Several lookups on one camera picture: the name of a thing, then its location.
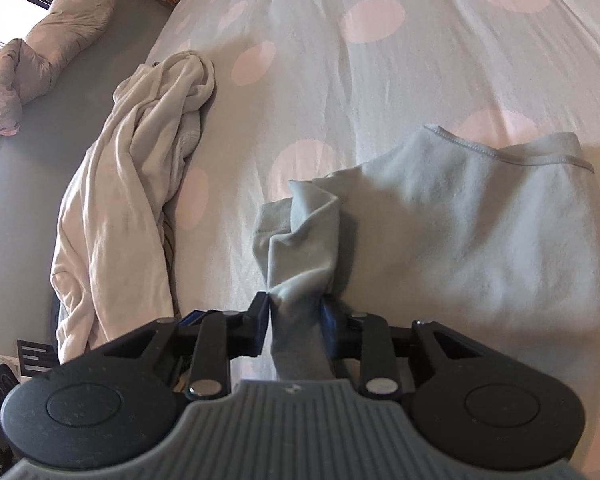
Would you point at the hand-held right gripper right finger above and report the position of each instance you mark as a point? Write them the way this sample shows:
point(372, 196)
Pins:
point(331, 322)

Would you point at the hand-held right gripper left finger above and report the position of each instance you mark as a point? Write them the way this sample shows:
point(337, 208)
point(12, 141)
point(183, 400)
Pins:
point(261, 317)

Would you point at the grey-blue shirt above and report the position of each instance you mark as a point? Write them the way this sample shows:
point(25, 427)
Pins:
point(455, 235)

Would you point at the striped garment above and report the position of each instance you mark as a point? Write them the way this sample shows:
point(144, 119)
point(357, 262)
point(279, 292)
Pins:
point(169, 260)

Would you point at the cream white garment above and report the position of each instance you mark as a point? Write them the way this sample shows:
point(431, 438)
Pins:
point(120, 185)

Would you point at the black slatted rack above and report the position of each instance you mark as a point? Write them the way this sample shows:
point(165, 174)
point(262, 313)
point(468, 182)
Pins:
point(35, 357)

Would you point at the rolled polka dot duvet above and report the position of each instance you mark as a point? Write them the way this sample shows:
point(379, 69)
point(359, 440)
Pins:
point(65, 20)

